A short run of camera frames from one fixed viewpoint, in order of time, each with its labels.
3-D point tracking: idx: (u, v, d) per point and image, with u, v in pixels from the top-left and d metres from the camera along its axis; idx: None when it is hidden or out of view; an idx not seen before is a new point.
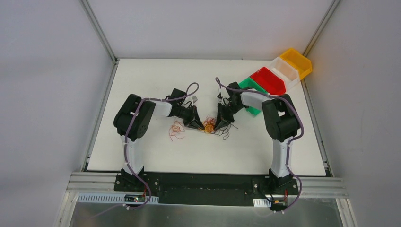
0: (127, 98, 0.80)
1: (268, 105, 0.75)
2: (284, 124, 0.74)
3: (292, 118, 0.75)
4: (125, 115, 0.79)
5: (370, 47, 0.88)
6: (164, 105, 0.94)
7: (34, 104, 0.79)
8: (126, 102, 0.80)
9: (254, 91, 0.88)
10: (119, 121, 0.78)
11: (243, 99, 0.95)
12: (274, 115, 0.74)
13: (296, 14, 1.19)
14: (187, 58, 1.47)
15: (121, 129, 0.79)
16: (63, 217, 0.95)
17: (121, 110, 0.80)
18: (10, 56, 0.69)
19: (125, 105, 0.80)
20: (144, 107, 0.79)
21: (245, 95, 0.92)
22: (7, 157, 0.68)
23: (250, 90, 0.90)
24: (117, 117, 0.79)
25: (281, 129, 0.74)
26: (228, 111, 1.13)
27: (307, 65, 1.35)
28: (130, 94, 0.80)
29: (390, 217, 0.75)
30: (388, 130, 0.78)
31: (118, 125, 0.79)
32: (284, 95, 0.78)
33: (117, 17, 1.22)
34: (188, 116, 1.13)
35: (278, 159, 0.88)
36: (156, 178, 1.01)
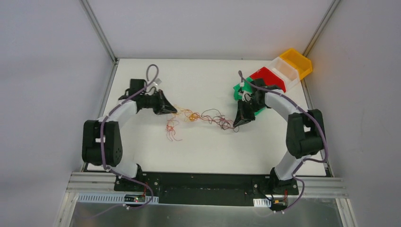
0: (83, 127, 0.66)
1: (296, 118, 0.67)
2: (307, 143, 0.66)
3: (318, 139, 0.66)
4: (91, 147, 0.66)
5: (371, 47, 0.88)
6: (126, 108, 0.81)
7: (34, 104, 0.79)
8: (85, 133, 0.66)
9: (282, 94, 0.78)
10: (89, 155, 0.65)
11: (265, 99, 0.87)
12: (298, 131, 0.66)
13: (296, 14, 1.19)
14: (187, 59, 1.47)
15: (96, 162, 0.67)
16: (63, 217, 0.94)
17: (83, 143, 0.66)
18: (10, 56, 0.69)
19: (86, 136, 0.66)
20: (108, 128, 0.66)
21: (269, 96, 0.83)
22: (6, 157, 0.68)
23: (277, 91, 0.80)
24: (83, 152, 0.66)
25: (303, 147, 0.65)
26: (248, 109, 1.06)
27: (307, 65, 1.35)
28: (84, 122, 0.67)
29: (391, 217, 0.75)
30: (388, 130, 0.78)
31: (89, 160, 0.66)
32: (315, 110, 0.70)
33: (117, 16, 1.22)
34: (157, 103, 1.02)
35: (286, 167, 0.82)
36: (156, 178, 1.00)
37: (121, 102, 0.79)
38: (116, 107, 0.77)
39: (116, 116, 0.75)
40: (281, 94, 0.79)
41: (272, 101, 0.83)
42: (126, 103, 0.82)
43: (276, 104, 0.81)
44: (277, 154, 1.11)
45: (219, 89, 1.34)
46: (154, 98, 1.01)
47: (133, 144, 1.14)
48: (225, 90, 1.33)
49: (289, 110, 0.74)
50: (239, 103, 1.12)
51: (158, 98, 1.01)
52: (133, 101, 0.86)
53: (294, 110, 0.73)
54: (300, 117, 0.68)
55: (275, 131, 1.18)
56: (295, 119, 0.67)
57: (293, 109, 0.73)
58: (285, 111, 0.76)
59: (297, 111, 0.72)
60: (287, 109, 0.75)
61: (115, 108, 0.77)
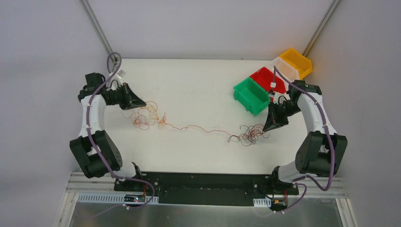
0: (72, 150, 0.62)
1: (314, 137, 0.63)
2: (316, 163, 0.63)
3: (328, 164, 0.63)
4: (90, 164, 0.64)
5: (370, 47, 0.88)
6: (97, 106, 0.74)
7: (34, 105, 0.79)
8: (76, 153, 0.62)
9: (317, 103, 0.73)
10: (91, 170, 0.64)
11: (300, 101, 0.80)
12: (312, 152, 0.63)
13: (296, 14, 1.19)
14: (187, 59, 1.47)
15: (100, 173, 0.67)
16: (63, 217, 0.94)
17: (80, 163, 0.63)
18: (11, 56, 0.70)
19: (81, 156, 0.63)
20: (101, 140, 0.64)
21: (303, 99, 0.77)
22: (7, 157, 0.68)
23: (316, 100, 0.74)
24: (85, 171, 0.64)
25: (309, 166, 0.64)
26: (282, 113, 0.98)
27: (307, 65, 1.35)
28: (70, 145, 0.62)
29: (391, 216, 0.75)
30: (388, 130, 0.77)
31: (95, 173, 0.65)
32: (339, 139, 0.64)
33: (117, 17, 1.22)
34: (123, 98, 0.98)
35: (288, 174, 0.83)
36: (156, 178, 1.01)
37: (89, 103, 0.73)
38: (87, 111, 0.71)
39: (95, 121, 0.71)
40: (317, 102, 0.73)
41: (303, 105, 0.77)
42: (93, 101, 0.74)
43: (306, 111, 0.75)
44: (277, 153, 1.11)
45: (219, 89, 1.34)
46: (120, 93, 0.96)
47: (133, 143, 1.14)
48: (225, 90, 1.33)
49: (314, 125, 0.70)
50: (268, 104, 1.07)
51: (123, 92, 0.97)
52: (99, 94, 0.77)
53: (318, 128, 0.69)
54: (318, 138, 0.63)
55: (275, 131, 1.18)
56: (313, 139, 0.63)
57: (319, 126, 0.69)
58: (310, 122, 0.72)
59: (322, 129, 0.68)
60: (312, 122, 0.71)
61: (87, 113, 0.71)
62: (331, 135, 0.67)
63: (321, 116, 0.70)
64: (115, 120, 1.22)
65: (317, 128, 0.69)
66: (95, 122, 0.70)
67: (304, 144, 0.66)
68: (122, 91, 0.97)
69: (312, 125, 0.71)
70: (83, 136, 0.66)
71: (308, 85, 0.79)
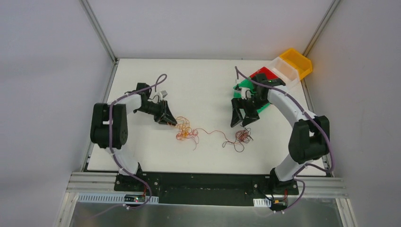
0: (93, 109, 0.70)
1: (302, 126, 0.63)
2: (310, 150, 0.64)
3: (321, 145, 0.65)
4: (99, 127, 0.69)
5: (371, 47, 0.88)
6: (133, 98, 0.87)
7: (34, 106, 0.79)
8: (94, 115, 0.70)
9: (287, 94, 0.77)
10: (96, 135, 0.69)
11: (270, 97, 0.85)
12: (303, 139, 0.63)
13: (296, 14, 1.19)
14: (187, 59, 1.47)
15: (102, 143, 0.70)
16: (63, 217, 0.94)
17: (92, 122, 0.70)
18: (10, 56, 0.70)
19: (95, 117, 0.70)
20: (118, 112, 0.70)
21: (274, 94, 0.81)
22: (7, 157, 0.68)
23: (283, 91, 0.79)
24: (91, 133, 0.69)
25: (306, 155, 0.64)
26: (251, 107, 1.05)
27: (307, 65, 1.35)
28: (94, 103, 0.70)
29: (390, 216, 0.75)
30: (388, 130, 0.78)
31: (97, 140, 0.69)
32: (322, 117, 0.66)
33: (117, 17, 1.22)
34: (159, 112, 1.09)
35: (288, 170, 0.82)
36: (156, 178, 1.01)
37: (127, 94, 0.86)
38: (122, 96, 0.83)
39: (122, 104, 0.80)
40: (285, 93, 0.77)
41: (276, 100, 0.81)
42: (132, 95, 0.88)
43: (280, 104, 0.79)
44: (278, 153, 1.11)
45: (219, 89, 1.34)
46: (157, 106, 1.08)
47: (133, 143, 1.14)
48: (225, 90, 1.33)
49: (294, 114, 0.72)
50: (236, 102, 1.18)
51: (160, 107, 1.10)
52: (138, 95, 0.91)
53: (300, 117, 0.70)
54: (305, 125, 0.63)
55: (275, 131, 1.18)
56: (301, 128, 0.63)
57: (299, 114, 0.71)
58: (290, 114, 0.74)
59: (303, 117, 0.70)
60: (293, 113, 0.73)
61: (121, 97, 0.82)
62: (313, 118, 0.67)
63: (297, 105, 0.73)
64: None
65: (298, 117, 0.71)
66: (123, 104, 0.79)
67: (294, 135, 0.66)
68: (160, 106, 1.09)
69: (293, 115, 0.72)
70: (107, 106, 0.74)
71: (272, 81, 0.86)
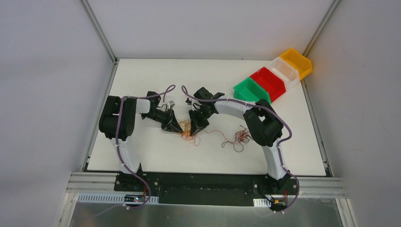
0: (106, 100, 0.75)
1: (249, 116, 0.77)
2: (269, 129, 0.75)
3: (274, 122, 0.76)
4: (108, 117, 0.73)
5: (370, 47, 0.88)
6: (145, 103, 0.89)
7: (33, 105, 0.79)
8: (106, 105, 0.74)
9: (228, 99, 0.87)
10: (105, 124, 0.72)
11: (218, 109, 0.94)
12: (256, 124, 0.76)
13: (295, 14, 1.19)
14: (187, 59, 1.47)
15: (109, 132, 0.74)
16: (63, 217, 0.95)
17: (103, 111, 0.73)
18: (10, 56, 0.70)
19: (107, 108, 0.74)
20: (128, 105, 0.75)
21: (218, 105, 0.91)
22: (7, 157, 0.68)
23: (223, 98, 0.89)
24: (100, 120, 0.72)
25: (267, 135, 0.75)
26: (200, 117, 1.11)
27: (307, 65, 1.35)
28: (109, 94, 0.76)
29: (391, 217, 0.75)
30: (388, 130, 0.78)
31: (105, 128, 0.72)
32: (261, 101, 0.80)
33: (117, 17, 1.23)
34: (165, 119, 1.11)
35: (273, 162, 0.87)
36: (156, 178, 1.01)
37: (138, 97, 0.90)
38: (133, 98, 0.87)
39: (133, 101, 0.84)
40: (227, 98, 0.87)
41: (222, 107, 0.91)
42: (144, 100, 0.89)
43: (227, 108, 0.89)
44: None
45: (219, 89, 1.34)
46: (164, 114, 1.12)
47: (133, 143, 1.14)
48: (225, 90, 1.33)
49: (241, 109, 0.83)
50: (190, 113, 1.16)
51: (167, 114, 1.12)
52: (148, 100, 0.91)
53: (245, 109, 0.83)
54: (251, 114, 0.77)
55: None
56: (249, 117, 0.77)
57: (244, 108, 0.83)
58: (238, 111, 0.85)
59: (247, 108, 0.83)
60: (239, 109, 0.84)
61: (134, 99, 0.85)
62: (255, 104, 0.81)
63: (238, 102, 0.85)
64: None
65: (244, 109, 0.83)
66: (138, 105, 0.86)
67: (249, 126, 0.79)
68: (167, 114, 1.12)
69: (240, 110, 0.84)
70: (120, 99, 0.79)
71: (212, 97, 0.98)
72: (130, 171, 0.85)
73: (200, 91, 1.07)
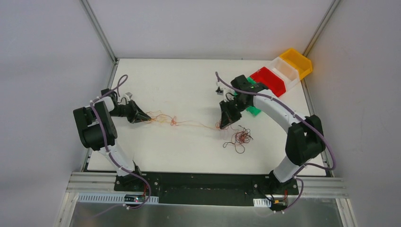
0: (74, 116, 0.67)
1: (296, 130, 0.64)
2: (309, 151, 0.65)
3: (318, 144, 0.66)
4: (87, 130, 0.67)
5: (370, 47, 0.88)
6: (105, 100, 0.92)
7: (34, 106, 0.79)
8: (77, 121, 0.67)
9: (273, 98, 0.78)
10: (89, 139, 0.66)
11: (256, 103, 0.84)
12: (300, 142, 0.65)
13: (295, 14, 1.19)
14: (187, 59, 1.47)
15: (96, 144, 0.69)
16: (63, 217, 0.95)
17: (78, 128, 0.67)
18: (10, 56, 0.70)
19: (80, 123, 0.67)
20: (99, 109, 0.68)
21: (258, 100, 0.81)
22: (7, 157, 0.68)
23: (268, 95, 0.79)
24: (82, 138, 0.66)
25: (305, 156, 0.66)
26: (234, 110, 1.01)
27: (307, 65, 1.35)
28: (74, 110, 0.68)
29: (391, 217, 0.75)
30: (388, 130, 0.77)
31: (91, 143, 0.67)
32: (313, 117, 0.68)
33: (117, 17, 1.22)
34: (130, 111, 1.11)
35: (287, 171, 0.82)
36: (156, 178, 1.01)
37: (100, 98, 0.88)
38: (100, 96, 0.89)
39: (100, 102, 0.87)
40: (272, 98, 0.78)
41: (261, 104, 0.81)
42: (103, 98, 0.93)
43: (268, 109, 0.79)
44: (278, 154, 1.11)
45: None
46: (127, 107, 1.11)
47: (133, 143, 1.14)
48: None
49: (286, 118, 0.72)
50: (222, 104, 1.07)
51: (131, 106, 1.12)
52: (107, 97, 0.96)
53: (292, 120, 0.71)
54: (298, 128, 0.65)
55: (275, 131, 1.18)
56: (296, 132, 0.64)
57: (290, 117, 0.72)
58: (281, 118, 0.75)
59: (294, 119, 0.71)
60: (283, 117, 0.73)
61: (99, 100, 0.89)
62: (304, 119, 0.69)
63: (286, 109, 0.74)
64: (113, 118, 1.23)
65: (290, 120, 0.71)
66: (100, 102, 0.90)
67: (289, 140, 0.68)
68: (131, 106, 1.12)
69: (284, 119, 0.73)
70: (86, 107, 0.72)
71: (254, 86, 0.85)
72: (128, 171, 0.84)
73: (238, 77, 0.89)
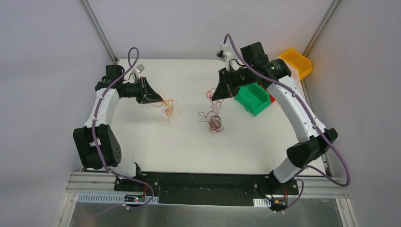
0: (73, 137, 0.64)
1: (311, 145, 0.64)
2: (312, 159, 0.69)
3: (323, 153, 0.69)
4: (89, 153, 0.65)
5: (371, 47, 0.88)
6: (109, 99, 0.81)
7: (34, 106, 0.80)
8: (78, 143, 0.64)
9: (295, 95, 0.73)
10: (90, 162, 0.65)
11: (271, 88, 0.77)
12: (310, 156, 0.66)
13: (295, 14, 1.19)
14: (187, 59, 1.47)
15: (97, 166, 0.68)
16: (63, 217, 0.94)
17: (79, 151, 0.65)
18: (11, 56, 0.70)
19: (81, 146, 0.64)
20: (101, 133, 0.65)
21: (278, 90, 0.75)
22: (8, 156, 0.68)
23: (293, 90, 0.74)
24: (84, 161, 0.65)
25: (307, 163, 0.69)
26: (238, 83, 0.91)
27: (308, 65, 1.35)
28: (74, 131, 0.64)
29: (391, 217, 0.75)
30: (388, 130, 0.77)
31: (91, 166, 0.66)
32: (332, 132, 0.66)
33: (117, 17, 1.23)
34: (138, 92, 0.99)
35: (288, 171, 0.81)
36: (156, 178, 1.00)
37: (101, 97, 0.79)
38: (99, 103, 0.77)
39: (102, 115, 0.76)
40: (294, 94, 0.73)
41: (278, 96, 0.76)
42: (107, 94, 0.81)
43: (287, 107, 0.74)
44: (277, 154, 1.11)
45: None
46: (135, 86, 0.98)
47: (132, 143, 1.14)
48: None
49: (304, 126, 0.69)
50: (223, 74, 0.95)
51: (140, 86, 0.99)
52: (114, 89, 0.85)
53: (309, 129, 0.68)
54: (314, 143, 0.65)
55: (275, 131, 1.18)
56: (311, 147, 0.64)
57: (309, 127, 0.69)
58: (298, 123, 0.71)
59: (313, 131, 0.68)
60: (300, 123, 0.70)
61: (98, 105, 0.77)
62: (323, 132, 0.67)
63: (308, 116, 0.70)
64: (114, 117, 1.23)
65: (309, 131, 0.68)
66: (108, 96, 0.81)
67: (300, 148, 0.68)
68: (139, 86, 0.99)
69: (302, 126, 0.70)
70: (88, 126, 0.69)
71: (274, 66, 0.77)
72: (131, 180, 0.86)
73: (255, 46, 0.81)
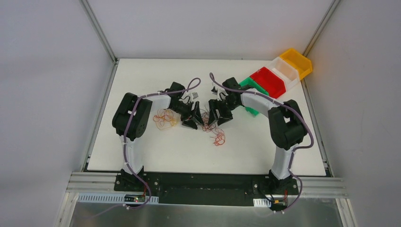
0: (124, 97, 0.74)
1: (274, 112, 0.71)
2: (291, 132, 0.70)
3: (299, 126, 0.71)
4: (123, 115, 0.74)
5: (371, 47, 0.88)
6: (163, 98, 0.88)
7: (34, 106, 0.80)
8: (123, 101, 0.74)
9: (256, 93, 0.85)
10: (117, 121, 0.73)
11: (244, 101, 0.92)
12: (281, 125, 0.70)
13: (295, 14, 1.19)
14: (187, 58, 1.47)
15: (119, 129, 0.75)
16: (63, 217, 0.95)
17: (118, 109, 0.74)
18: (10, 56, 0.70)
19: (122, 105, 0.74)
20: (143, 106, 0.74)
21: (245, 97, 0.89)
22: (7, 157, 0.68)
23: (251, 91, 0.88)
24: (114, 117, 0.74)
25: (288, 138, 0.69)
26: (224, 108, 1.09)
27: (307, 65, 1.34)
28: (127, 92, 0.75)
29: (391, 217, 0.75)
30: (388, 130, 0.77)
31: (117, 125, 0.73)
32: (290, 101, 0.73)
33: (118, 17, 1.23)
34: (186, 112, 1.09)
35: (281, 164, 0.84)
36: (156, 178, 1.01)
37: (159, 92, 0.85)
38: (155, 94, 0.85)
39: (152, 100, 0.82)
40: (255, 93, 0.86)
41: (249, 101, 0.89)
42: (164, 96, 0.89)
43: (256, 103, 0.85)
44: None
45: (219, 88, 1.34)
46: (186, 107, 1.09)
47: None
48: None
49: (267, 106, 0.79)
50: (211, 102, 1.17)
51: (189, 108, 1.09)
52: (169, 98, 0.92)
53: (272, 106, 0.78)
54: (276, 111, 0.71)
55: None
56: (274, 114, 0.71)
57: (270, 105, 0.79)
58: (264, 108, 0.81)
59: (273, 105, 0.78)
60: (265, 106, 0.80)
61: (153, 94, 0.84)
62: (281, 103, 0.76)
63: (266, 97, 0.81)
64: None
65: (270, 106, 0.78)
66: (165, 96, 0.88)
67: (271, 123, 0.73)
68: (189, 107, 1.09)
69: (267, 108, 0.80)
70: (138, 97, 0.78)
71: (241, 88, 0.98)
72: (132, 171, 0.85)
73: (229, 80, 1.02)
